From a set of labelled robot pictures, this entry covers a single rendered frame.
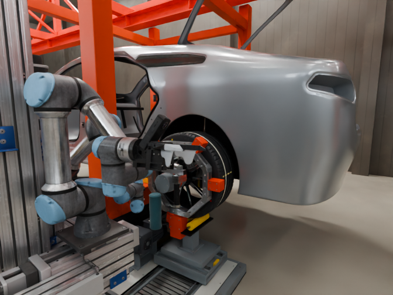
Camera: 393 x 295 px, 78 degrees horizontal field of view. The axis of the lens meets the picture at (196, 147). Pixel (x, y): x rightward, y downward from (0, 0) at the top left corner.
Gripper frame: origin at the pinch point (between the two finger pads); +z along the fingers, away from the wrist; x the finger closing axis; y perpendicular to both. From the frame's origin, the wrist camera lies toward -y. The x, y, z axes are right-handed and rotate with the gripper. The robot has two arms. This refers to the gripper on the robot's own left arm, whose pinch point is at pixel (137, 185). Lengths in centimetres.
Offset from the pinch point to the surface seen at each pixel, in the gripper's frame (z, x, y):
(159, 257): 17, 15, 67
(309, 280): -16, 131, 83
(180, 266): 2, 30, 67
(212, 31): 253, 127, -185
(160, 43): 336, 46, -183
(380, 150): 234, 490, 28
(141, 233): 12.3, 1.7, 42.3
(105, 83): 18, -20, -70
